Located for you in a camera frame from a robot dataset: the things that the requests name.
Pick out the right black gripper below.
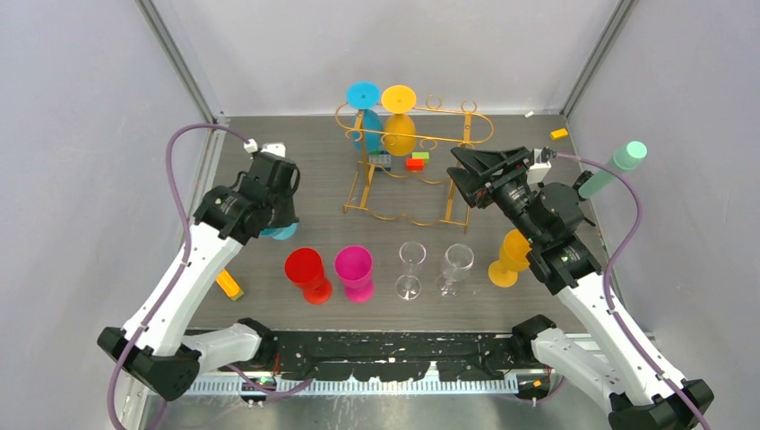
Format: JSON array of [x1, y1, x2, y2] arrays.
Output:
[[445, 147, 544, 246]]

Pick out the teal back wine glass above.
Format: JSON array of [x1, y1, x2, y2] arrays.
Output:
[[259, 222, 298, 241]]

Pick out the yellow back wine glass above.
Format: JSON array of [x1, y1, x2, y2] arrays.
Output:
[[381, 84, 417, 157]]

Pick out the orange front wine glass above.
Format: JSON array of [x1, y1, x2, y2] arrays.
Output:
[[488, 229, 531, 288]]

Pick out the clear wine glass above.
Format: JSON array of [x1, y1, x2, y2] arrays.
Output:
[[395, 241, 427, 301], [436, 244, 474, 297]]

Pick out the red back wine glass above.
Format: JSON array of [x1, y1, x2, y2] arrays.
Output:
[[284, 247, 333, 305]]

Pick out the magenta wine glass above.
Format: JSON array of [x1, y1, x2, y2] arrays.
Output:
[[334, 245, 375, 303]]

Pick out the blue back wine glass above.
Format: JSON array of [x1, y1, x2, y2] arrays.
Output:
[[346, 81, 384, 152]]

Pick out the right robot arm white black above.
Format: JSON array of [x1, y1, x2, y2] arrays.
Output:
[[447, 146, 714, 429]]

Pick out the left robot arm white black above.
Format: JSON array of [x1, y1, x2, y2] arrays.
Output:
[[97, 143, 300, 401]]

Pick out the red green toy bricks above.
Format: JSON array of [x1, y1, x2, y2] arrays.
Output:
[[405, 151, 430, 172]]

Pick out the yellow small block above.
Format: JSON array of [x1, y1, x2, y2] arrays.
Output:
[[549, 128, 569, 141]]

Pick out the blue green toy bricks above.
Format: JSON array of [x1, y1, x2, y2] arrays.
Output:
[[368, 152, 393, 172]]

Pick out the orange block on table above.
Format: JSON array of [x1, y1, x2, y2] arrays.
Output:
[[215, 269, 245, 301]]

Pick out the mint green cylinder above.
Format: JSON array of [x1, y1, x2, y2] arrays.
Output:
[[580, 141, 648, 200]]

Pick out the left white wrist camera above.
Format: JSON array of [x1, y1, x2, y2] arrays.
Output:
[[243, 139, 287, 158]]

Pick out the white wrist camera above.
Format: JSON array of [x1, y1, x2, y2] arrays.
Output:
[[527, 147, 557, 185], [243, 139, 287, 158]]

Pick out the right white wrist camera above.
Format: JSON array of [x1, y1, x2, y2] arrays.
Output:
[[527, 147, 557, 185]]

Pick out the gold wire glass rack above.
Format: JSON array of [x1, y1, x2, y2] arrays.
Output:
[[334, 94, 495, 233]]

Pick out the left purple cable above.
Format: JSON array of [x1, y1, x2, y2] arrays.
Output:
[[107, 123, 254, 430]]

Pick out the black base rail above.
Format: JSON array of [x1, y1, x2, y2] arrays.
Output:
[[237, 331, 558, 396]]

